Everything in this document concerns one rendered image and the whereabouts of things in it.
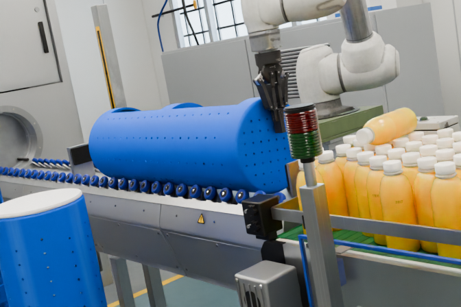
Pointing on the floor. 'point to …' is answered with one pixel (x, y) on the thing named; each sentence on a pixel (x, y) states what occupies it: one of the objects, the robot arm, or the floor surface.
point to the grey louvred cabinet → (431, 75)
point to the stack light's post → (321, 245)
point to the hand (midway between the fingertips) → (278, 120)
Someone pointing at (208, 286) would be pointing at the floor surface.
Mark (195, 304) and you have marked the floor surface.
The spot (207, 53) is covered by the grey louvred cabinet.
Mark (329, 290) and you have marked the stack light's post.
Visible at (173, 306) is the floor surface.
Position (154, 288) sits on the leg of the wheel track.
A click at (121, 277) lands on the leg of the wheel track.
